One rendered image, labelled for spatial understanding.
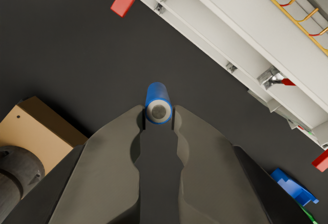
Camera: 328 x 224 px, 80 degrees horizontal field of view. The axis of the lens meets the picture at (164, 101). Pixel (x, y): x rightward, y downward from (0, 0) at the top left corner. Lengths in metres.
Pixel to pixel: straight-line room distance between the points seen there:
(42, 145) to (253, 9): 0.71
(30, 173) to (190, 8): 0.68
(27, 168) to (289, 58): 0.75
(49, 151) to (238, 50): 0.66
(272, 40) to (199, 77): 0.57
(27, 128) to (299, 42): 0.73
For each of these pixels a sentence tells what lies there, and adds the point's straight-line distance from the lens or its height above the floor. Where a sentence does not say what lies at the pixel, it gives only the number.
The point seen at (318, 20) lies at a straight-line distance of 0.23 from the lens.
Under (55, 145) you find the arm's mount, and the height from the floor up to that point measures 0.16.
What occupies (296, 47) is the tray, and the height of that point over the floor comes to 0.55.
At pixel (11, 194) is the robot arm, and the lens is 0.76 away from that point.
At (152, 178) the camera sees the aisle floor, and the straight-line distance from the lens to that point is 0.96.
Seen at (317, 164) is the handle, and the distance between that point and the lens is 0.29.
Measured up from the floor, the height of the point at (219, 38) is 0.35.
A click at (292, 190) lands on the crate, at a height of 0.00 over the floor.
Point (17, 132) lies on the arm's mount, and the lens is 0.80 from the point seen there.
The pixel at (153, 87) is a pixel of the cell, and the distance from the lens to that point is 0.16.
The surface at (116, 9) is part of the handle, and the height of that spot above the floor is 0.57.
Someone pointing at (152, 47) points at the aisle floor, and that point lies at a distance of 0.75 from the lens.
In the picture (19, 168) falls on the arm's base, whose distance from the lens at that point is 0.78.
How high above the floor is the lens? 0.75
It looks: 72 degrees down
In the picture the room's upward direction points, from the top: 173 degrees clockwise
